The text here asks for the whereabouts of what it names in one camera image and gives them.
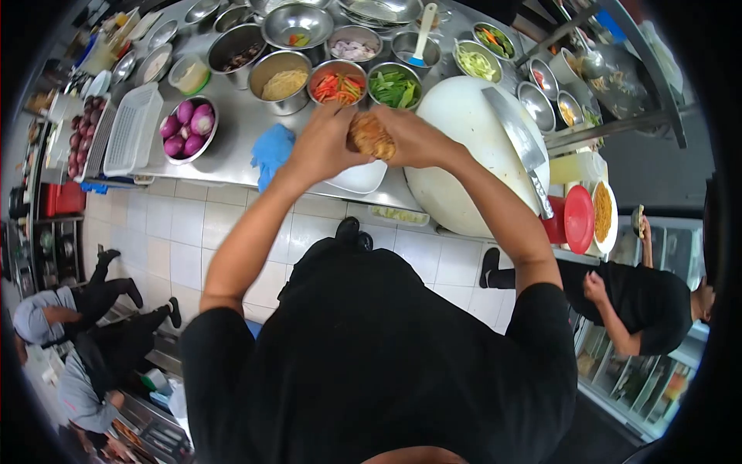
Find person's right hand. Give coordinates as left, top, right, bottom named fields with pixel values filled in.
left=371, top=105, right=466, bottom=170

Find person's left hand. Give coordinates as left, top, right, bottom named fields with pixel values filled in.
left=288, top=102, right=373, bottom=188

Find person's right fingers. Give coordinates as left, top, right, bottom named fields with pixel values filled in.
left=371, top=105, right=407, bottom=169

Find person's left fingers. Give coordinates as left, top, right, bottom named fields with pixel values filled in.
left=325, top=102, right=362, bottom=153

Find brown fried food block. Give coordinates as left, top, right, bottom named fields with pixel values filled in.
left=347, top=111, right=398, bottom=162

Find steel bowl of red pepper strips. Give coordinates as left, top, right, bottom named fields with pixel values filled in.
left=306, top=59, right=368, bottom=107

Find steel bowl of green pepper strips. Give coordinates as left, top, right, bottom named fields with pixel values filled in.
left=366, top=61, right=423, bottom=111

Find white plate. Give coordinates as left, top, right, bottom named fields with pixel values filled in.
left=323, top=159, right=388, bottom=195

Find steel bowl of yellow noodles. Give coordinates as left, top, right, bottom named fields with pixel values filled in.
left=248, top=50, right=314, bottom=117

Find small steel pot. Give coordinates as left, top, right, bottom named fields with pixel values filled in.
left=391, top=31, right=442, bottom=79

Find blue cloth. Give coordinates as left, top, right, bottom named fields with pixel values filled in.
left=250, top=123, right=296, bottom=193

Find white tray of pale pieces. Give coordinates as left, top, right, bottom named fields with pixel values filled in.
left=368, top=204, right=431, bottom=227

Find large steel bowl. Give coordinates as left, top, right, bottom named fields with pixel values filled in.
left=261, top=3, right=335, bottom=66

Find round white cutting board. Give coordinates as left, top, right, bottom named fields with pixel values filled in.
left=404, top=75, right=551, bottom=239

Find steel bowl of shredded cabbage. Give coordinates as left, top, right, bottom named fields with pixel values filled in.
left=452, top=39, right=504, bottom=84

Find wide steel strainer bowl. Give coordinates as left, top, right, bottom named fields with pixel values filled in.
left=336, top=0, right=424, bottom=27

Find steel bowl of dark mushrooms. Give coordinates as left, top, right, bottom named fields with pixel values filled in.
left=207, top=23, right=267, bottom=90

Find steel cleaver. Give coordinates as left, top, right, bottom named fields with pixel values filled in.
left=481, top=86, right=555, bottom=221

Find steel bowl of mixed vegetables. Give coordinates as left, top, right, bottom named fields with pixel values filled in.
left=471, top=22, right=517, bottom=61

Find empty steel bowl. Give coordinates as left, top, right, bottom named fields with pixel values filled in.
left=516, top=81, right=556, bottom=135
left=110, top=49, right=138, bottom=87
left=148, top=19, right=179, bottom=50
left=213, top=5, right=256, bottom=33
left=184, top=0, right=222, bottom=25

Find steel bowl of red onions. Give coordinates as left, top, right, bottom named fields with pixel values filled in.
left=158, top=96, right=220, bottom=166

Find plastic container with green rim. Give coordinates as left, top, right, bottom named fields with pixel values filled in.
left=168, top=54, right=211, bottom=96

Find steel bowl of red chili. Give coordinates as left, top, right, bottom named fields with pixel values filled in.
left=528, top=58, right=560, bottom=101

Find white cup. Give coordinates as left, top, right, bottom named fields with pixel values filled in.
left=548, top=48, right=582, bottom=85

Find small steel bowl of garnish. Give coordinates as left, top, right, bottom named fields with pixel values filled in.
left=556, top=90, right=585, bottom=128

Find pale yellow plastic container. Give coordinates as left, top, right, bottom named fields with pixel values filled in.
left=550, top=152, right=608, bottom=186

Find steel bowl of white powder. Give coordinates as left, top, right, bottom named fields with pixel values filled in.
left=134, top=42, right=175, bottom=87

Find white plastic basket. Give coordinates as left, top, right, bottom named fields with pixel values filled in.
left=103, top=82, right=165, bottom=177

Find red container with lid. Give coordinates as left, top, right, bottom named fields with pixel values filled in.
left=542, top=184, right=596, bottom=256

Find dark wok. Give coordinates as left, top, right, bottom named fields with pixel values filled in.
left=580, top=41, right=657, bottom=121

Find plate of yellow noodles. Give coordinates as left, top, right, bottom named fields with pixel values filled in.
left=590, top=180, right=619, bottom=256

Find person's body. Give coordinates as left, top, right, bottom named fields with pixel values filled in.
left=179, top=235, right=579, bottom=464

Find small white bowl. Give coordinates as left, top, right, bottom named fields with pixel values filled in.
left=84, top=70, right=112, bottom=98

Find group of condiment containers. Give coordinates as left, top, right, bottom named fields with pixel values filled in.
left=70, top=9, right=143, bottom=76

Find tray of red onions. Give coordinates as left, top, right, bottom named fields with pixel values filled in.
left=65, top=94, right=118, bottom=182

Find red box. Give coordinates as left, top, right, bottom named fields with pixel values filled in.
left=39, top=181, right=88, bottom=218

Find dark storage shelf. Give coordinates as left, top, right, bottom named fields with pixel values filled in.
left=6, top=215, right=85, bottom=297

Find steel counter with trays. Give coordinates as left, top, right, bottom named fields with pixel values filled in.
left=110, top=365, right=195, bottom=464

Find glass door fridge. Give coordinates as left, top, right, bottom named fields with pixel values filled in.
left=571, top=215, right=711, bottom=442

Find metal stove frame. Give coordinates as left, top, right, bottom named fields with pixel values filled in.
left=516, top=0, right=689, bottom=153

